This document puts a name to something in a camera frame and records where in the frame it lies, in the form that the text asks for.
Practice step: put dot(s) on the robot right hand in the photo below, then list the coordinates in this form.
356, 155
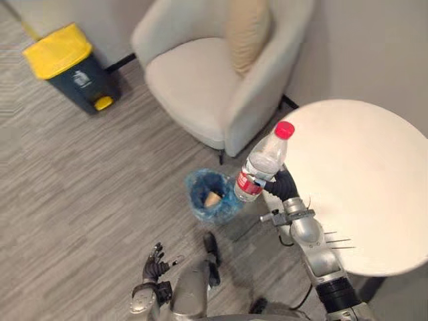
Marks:
284, 187

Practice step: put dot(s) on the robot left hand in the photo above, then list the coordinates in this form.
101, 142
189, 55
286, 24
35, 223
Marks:
153, 265

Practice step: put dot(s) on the clear plastic bottle red cap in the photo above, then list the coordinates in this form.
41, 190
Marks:
262, 164

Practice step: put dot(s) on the robot right silver arm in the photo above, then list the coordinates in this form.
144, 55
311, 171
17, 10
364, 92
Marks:
317, 254

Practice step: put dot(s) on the robot left silver arm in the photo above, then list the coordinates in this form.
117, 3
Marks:
147, 301

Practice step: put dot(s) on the small bin blue bag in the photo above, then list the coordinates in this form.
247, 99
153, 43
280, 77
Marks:
211, 195

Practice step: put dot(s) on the round white tea table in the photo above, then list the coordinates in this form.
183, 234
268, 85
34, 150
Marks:
361, 187

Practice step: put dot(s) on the large grey bin yellow lid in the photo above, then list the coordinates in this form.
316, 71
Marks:
72, 67

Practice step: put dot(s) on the robot silver legs and feet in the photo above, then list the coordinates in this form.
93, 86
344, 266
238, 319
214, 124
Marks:
200, 277

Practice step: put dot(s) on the brown paper cup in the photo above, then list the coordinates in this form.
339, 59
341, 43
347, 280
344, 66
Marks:
213, 199

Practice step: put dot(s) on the beige armchair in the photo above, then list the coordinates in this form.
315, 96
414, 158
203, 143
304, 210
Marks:
214, 70

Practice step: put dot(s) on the tan ribbed cushion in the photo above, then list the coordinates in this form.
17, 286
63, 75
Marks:
246, 35

